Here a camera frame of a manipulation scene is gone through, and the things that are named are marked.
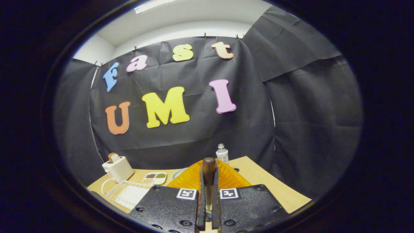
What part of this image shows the white toaster cable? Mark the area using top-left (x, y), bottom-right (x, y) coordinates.
top-left (101, 177), bottom-right (118, 194)

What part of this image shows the green drink bottle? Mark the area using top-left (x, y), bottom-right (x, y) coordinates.
top-left (216, 144), bottom-right (229, 165)

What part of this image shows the white toaster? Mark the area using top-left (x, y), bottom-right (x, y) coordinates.
top-left (102, 156), bottom-right (134, 181)

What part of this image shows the black backdrop cloth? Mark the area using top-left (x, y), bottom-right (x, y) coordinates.
top-left (53, 5), bottom-right (363, 199)

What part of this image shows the ceiling light panel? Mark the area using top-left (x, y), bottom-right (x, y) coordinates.
top-left (134, 0), bottom-right (178, 14)

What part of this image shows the white wire dish rack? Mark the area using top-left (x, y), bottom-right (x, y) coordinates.
top-left (104, 180), bottom-right (152, 211)

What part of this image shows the brown handled metal spoon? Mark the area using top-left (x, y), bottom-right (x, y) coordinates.
top-left (202, 157), bottom-right (216, 224)

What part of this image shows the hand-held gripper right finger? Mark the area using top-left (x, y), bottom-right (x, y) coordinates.
top-left (212, 159), bottom-right (290, 233)

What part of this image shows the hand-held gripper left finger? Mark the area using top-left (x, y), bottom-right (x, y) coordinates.
top-left (129, 160), bottom-right (206, 233)

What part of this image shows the white divided condiment dish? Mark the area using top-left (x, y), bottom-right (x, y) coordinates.
top-left (143, 172), bottom-right (167, 185)

